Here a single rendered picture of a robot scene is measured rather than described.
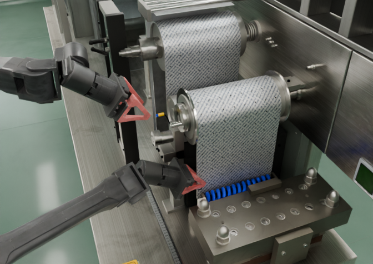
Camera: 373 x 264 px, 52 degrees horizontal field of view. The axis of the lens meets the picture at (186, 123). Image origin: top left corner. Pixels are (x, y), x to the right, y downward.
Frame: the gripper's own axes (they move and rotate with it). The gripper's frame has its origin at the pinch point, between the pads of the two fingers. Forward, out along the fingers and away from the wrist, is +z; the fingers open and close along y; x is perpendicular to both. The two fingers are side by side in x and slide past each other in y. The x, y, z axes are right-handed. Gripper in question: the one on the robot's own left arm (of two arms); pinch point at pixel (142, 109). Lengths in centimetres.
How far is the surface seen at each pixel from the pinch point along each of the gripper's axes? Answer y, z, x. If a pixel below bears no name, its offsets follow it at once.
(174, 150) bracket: -2.9, 17.6, -8.1
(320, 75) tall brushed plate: 5.7, 32.4, 31.0
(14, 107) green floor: -242, 41, -142
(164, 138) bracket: -3.6, 13.0, -6.2
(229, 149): 4.6, 25.9, 2.1
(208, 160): 4.7, 22.4, -3.1
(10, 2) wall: -549, 41, -145
